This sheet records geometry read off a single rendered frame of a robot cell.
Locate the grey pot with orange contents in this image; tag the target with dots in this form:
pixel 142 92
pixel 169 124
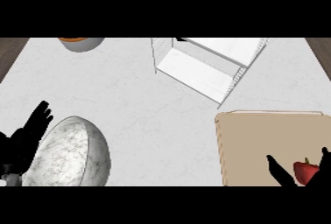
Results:
pixel 80 43

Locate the red bell pepper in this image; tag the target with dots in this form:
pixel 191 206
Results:
pixel 305 172

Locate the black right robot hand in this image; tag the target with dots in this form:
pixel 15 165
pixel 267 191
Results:
pixel 283 173

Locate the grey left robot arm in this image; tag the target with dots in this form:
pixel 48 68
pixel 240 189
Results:
pixel 11 178

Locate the beige tray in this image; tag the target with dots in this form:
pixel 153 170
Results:
pixel 259 145

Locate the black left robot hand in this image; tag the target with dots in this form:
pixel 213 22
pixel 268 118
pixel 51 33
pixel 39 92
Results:
pixel 27 137

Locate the grey marble bowl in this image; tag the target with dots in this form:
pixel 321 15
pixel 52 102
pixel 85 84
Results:
pixel 69 154

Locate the white tiered shelf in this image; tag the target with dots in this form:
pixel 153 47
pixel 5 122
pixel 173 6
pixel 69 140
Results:
pixel 207 65

